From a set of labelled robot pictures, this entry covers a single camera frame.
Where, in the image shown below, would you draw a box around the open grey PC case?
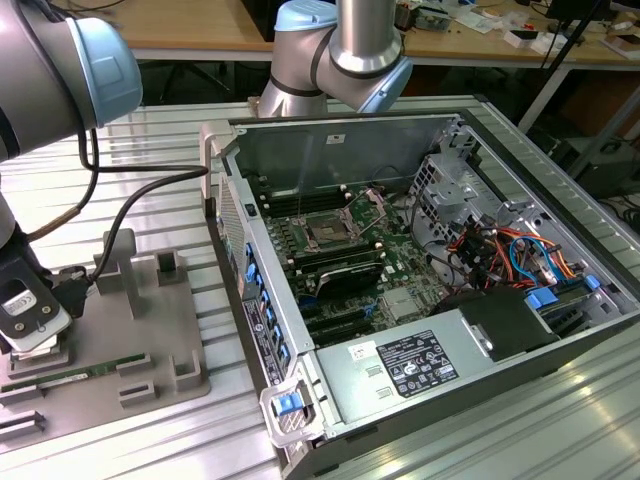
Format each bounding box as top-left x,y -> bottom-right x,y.
199,106 -> 640,480

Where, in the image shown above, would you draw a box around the silver chipset heat sink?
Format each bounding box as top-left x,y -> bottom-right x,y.
383,288 -> 422,320

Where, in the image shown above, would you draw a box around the green RAM stick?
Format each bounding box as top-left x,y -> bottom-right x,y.
37,360 -> 122,390

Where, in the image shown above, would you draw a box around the grey plastic parts rack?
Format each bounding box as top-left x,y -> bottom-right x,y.
0,228 -> 212,442

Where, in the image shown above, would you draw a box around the green motherboard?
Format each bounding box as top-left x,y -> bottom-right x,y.
259,189 -> 454,351

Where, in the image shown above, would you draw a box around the black wire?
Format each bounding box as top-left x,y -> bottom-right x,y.
399,193 -> 477,292

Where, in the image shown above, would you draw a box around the black expansion slots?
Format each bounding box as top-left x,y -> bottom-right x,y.
303,303 -> 375,347

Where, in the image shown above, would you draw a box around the metal socket cover frame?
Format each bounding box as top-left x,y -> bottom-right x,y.
341,186 -> 389,236

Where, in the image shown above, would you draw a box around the blue disk carrier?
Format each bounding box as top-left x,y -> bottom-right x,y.
524,289 -> 562,314

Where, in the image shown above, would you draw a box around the perforated metal drive cage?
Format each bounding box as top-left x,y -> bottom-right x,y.
408,153 -> 502,247

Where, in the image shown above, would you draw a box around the black plastic air shroud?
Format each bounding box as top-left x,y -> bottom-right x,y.
432,288 -> 562,364

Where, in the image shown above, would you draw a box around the white box on desk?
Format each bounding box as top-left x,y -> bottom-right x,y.
503,28 -> 542,50

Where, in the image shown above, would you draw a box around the grey power supply unit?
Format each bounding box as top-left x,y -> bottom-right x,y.
313,307 -> 495,427

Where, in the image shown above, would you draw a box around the black empty RAM slots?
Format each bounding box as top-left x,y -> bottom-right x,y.
258,180 -> 347,212

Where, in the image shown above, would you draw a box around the silver square CPU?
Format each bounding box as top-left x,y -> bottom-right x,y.
9,347 -> 61,363

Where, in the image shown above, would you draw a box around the blue wire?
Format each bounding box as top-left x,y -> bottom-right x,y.
508,233 -> 557,287

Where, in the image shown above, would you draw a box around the orange wire bundle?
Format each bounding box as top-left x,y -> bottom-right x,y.
492,227 -> 587,282

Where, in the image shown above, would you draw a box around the black installed RAM stick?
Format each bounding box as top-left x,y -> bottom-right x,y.
292,239 -> 382,264
295,249 -> 386,275

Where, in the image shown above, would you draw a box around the CPU socket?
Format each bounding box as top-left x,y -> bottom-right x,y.
302,212 -> 352,252

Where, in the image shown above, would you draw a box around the wooden desk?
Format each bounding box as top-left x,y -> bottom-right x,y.
114,0 -> 640,67

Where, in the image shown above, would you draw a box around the blue case latch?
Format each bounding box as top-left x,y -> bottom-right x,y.
271,393 -> 305,417

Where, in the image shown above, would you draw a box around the black graphics card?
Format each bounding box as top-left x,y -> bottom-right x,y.
313,264 -> 382,302

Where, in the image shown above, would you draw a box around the black arm cable with plug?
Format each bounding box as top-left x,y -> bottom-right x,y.
22,127 -> 210,321

